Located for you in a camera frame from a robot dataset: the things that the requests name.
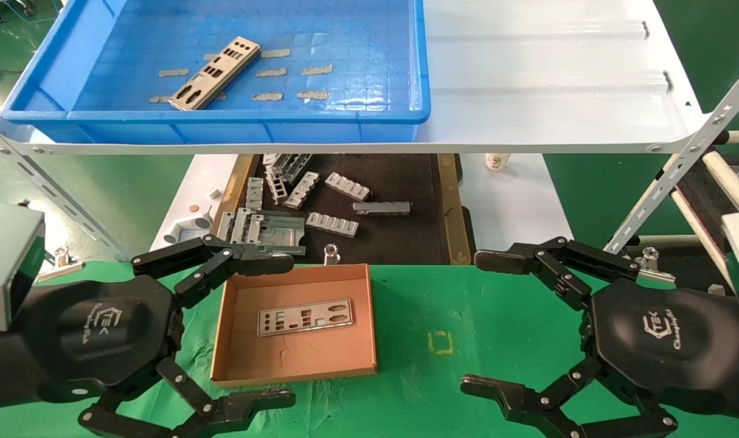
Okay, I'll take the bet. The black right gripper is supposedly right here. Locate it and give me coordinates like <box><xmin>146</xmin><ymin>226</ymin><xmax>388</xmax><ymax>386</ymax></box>
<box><xmin>460</xmin><ymin>236</ymin><xmax>739</xmax><ymax>438</ymax></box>

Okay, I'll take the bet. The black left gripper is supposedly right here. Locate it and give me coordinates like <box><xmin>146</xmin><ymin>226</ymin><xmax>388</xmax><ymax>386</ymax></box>
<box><xmin>0</xmin><ymin>234</ymin><xmax>296</xmax><ymax>438</ymax></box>

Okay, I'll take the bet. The brown cardboard box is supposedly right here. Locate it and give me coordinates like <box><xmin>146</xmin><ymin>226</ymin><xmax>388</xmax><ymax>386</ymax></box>
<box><xmin>210</xmin><ymin>263</ymin><xmax>378</xmax><ymax>388</ymax></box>

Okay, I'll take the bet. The blue plastic tray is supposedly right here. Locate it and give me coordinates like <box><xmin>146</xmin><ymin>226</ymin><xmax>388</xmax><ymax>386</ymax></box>
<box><xmin>1</xmin><ymin>0</ymin><xmax>432</xmax><ymax>144</ymax></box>

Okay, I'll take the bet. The green table cloth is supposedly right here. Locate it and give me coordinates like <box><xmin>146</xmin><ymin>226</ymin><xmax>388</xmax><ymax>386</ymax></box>
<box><xmin>0</xmin><ymin>262</ymin><xmax>739</xmax><ymax>438</ymax></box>

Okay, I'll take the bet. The white pipe fitting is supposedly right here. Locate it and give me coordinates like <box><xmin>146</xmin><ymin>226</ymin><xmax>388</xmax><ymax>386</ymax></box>
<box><xmin>162</xmin><ymin>206</ymin><xmax>213</xmax><ymax>245</ymax></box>

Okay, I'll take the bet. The large grey flat plate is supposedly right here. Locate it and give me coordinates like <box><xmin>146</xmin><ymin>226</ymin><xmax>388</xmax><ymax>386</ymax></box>
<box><xmin>248</xmin><ymin>211</ymin><xmax>307</xmax><ymax>256</ymax></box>

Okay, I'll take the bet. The grey ribbed metal part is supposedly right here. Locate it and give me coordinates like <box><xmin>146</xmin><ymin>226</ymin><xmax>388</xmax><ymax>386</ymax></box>
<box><xmin>283</xmin><ymin>171</ymin><xmax>320</xmax><ymax>210</ymax></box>
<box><xmin>306</xmin><ymin>212</ymin><xmax>359</xmax><ymax>238</ymax></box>
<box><xmin>325</xmin><ymin>172</ymin><xmax>372</xmax><ymax>202</ymax></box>

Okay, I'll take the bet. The grey ladder shaped part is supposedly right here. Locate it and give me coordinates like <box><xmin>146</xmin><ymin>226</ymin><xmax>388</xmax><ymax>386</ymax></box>
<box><xmin>266</xmin><ymin>165</ymin><xmax>288</xmax><ymax>204</ymax></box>

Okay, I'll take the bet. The long white rod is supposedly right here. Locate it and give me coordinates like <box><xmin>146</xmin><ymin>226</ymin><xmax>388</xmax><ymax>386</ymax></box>
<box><xmin>671</xmin><ymin>187</ymin><xmax>735</xmax><ymax>287</ymax></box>

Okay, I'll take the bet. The dark grey metal bar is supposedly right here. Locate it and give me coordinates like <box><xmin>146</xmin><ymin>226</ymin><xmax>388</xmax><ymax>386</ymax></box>
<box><xmin>352</xmin><ymin>201</ymin><xmax>412</xmax><ymax>216</ymax></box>

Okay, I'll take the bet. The grey perforated angle bar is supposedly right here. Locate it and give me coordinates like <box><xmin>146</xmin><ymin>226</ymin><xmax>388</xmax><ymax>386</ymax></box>
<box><xmin>0</xmin><ymin>119</ymin><xmax>130</xmax><ymax>263</ymax></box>
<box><xmin>597</xmin><ymin>55</ymin><xmax>739</xmax><ymax>256</ymax></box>

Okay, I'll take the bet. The white metal shelf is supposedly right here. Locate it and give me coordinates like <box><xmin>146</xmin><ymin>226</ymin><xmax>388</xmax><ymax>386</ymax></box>
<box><xmin>0</xmin><ymin>0</ymin><xmax>708</xmax><ymax>155</ymax></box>

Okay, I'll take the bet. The grey metal bracket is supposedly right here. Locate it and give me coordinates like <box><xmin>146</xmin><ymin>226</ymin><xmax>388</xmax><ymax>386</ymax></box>
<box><xmin>231</xmin><ymin>207</ymin><xmax>264</xmax><ymax>245</ymax></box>
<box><xmin>215</xmin><ymin>210</ymin><xmax>236</xmax><ymax>242</ymax></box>

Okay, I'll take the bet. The black mat wooden frame tray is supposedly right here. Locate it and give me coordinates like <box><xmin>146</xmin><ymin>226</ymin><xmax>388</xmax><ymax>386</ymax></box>
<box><xmin>200</xmin><ymin>154</ymin><xmax>479</xmax><ymax>266</ymax></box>

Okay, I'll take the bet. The grey metal bracket part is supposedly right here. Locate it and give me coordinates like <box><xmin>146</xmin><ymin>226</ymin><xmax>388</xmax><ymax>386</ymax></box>
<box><xmin>274</xmin><ymin>154</ymin><xmax>315</xmax><ymax>183</ymax></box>

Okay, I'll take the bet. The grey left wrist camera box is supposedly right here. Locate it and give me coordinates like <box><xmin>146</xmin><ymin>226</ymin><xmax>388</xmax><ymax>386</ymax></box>
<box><xmin>0</xmin><ymin>200</ymin><xmax>46</xmax><ymax>332</ymax></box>

